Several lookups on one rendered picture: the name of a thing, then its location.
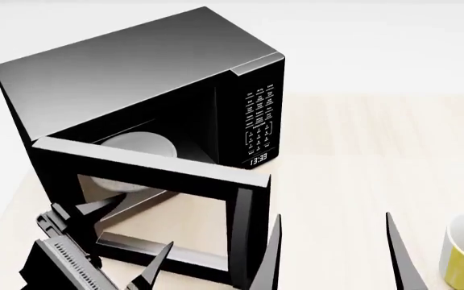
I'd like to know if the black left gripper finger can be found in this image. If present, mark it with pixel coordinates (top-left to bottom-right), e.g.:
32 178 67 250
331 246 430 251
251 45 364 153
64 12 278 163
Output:
124 241 174 290
74 194 126 224

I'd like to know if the white round turntable plate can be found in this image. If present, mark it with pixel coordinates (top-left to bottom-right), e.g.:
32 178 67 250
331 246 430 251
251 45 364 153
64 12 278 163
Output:
90 131 178 195

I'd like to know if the black microwave oven body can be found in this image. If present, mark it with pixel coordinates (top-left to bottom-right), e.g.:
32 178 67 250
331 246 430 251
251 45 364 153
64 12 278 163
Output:
0 6 286 213

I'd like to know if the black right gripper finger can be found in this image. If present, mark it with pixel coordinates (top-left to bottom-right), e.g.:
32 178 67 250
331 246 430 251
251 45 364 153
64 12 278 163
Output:
249 213 283 290
385 211 429 290

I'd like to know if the black microwave door with window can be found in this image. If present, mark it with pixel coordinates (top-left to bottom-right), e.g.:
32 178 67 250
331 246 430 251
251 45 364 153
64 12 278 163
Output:
31 135 272 287

